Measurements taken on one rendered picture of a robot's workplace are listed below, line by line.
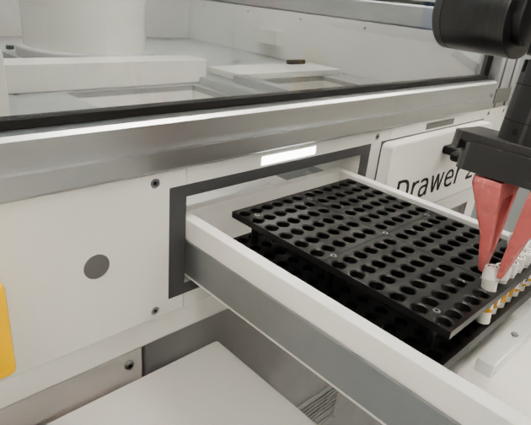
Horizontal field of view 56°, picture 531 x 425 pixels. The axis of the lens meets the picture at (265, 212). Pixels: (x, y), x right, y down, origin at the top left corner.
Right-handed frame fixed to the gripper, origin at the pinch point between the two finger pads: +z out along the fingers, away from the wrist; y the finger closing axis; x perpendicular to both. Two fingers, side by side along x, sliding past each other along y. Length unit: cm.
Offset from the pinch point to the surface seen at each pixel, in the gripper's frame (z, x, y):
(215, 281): 8.3, 8.9, 19.2
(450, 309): 2.6, 5.3, 0.8
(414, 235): 1.7, -3.8, 7.6
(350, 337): 5.2, 10.9, 5.1
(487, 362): 7.2, 1.1, -2.2
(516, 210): 32, -165, 23
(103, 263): 7.1, 16.5, 24.9
